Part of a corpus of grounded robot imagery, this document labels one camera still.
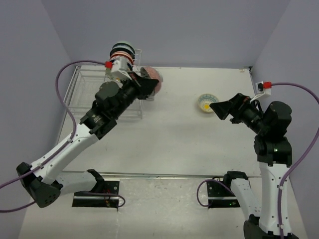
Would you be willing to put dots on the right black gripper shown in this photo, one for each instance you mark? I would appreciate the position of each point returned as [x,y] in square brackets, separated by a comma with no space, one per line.
[241,103]

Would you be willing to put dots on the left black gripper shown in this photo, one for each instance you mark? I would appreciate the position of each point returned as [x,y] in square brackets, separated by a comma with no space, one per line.
[144,86]

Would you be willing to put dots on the pink leaf patterned bowl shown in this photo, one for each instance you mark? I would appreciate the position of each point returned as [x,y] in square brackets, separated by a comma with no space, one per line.
[155,74]

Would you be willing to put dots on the yellow teal patterned bowl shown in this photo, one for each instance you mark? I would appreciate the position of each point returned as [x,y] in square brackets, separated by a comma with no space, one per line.
[205,100]

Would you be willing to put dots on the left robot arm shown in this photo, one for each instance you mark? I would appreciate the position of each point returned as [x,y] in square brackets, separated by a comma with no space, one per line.
[43,179]

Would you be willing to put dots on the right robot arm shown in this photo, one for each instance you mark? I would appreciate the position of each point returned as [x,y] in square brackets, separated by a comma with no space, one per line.
[269,219]

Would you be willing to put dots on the grey cutlery holder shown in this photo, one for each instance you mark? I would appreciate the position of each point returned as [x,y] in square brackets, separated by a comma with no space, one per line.
[150,97]

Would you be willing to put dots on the dark teal white bowl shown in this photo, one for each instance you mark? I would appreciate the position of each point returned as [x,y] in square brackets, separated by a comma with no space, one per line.
[129,64]

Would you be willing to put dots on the salmon pink patterned bowl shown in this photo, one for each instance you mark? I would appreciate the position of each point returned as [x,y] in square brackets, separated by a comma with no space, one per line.
[122,54]

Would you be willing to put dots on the yellow star patterned bowl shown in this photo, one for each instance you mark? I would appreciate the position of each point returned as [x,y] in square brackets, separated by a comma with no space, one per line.
[108,75]

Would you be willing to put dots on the black rimmed bowl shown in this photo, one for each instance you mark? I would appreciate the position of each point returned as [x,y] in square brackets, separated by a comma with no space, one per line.
[123,47]

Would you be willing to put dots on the pale green bowl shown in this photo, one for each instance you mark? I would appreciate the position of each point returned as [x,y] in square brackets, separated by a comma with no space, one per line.
[123,42]

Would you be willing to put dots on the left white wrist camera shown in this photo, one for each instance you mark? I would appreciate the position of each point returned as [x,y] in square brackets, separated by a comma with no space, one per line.
[120,75]

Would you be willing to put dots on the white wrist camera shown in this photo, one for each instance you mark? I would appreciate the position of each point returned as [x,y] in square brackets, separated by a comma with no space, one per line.
[120,75]
[263,90]

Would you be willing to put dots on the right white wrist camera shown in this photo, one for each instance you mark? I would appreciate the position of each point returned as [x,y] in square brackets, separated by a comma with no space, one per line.
[263,90]

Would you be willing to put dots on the white wire dish rack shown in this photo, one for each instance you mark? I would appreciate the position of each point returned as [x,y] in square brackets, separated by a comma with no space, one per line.
[85,83]

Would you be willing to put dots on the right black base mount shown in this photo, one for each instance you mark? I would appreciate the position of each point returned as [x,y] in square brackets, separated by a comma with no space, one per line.
[218,196]

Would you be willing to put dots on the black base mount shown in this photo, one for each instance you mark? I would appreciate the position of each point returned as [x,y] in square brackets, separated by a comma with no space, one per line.
[83,200]
[218,196]

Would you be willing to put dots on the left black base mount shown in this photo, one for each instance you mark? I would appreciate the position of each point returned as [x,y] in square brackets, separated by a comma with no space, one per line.
[83,200]

